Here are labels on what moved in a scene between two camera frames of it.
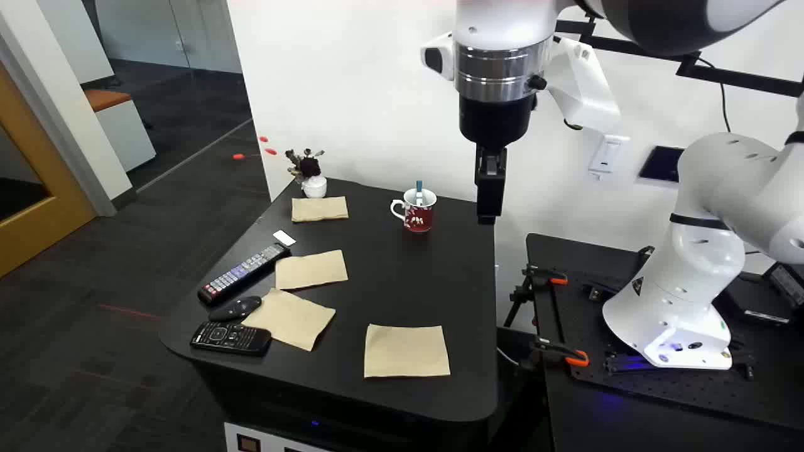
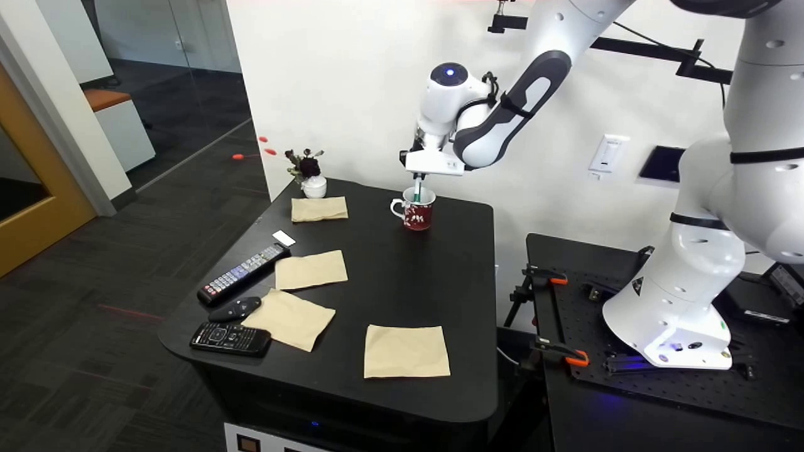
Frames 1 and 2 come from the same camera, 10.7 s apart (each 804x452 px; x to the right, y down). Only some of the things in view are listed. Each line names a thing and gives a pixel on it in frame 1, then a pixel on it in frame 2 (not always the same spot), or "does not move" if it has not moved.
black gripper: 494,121 → 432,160
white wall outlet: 611,160 does not move
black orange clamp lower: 574,360 does not move
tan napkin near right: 405,350 does not move
